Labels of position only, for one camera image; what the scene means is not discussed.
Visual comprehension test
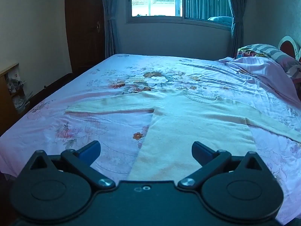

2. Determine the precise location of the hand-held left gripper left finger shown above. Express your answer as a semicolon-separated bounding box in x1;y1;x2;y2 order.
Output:
28;140;116;189

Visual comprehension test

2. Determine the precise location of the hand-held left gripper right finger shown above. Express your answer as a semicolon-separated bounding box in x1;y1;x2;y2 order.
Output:
177;141;271;190

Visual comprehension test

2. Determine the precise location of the cream knit sweater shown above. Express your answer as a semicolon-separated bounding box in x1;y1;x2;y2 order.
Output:
65;88;301;182

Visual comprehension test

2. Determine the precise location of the floral pink bed sheet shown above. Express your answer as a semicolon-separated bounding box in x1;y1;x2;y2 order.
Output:
0;54;301;225

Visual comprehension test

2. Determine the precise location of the wooden shelf cabinet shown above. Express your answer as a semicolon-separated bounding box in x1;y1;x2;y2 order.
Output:
0;63;31;133

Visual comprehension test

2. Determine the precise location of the plain pink blanket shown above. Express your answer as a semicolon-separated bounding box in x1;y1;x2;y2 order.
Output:
219;56;301;104

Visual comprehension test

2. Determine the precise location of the grey crumpled bag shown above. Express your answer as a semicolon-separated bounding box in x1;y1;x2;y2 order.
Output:
6;72;26;93

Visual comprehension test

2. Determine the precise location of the dark wooden door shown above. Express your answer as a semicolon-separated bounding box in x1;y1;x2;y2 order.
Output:
64;0;105;75

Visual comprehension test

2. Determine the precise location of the striped floral pillow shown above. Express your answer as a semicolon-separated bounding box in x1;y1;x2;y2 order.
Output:
236;44;301;79

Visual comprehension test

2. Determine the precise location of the grey-blue curtain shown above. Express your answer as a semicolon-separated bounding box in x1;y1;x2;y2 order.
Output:
223;0;248;53
101;0;122;58

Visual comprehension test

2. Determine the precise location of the blue cushion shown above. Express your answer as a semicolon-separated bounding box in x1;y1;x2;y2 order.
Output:
208;16;233;24

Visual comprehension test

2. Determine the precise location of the white and red headboard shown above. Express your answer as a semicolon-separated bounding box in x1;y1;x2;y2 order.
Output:
277;36;301;62

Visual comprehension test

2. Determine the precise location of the sliding glass window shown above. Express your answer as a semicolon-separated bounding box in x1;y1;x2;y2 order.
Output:
126;0;234;30

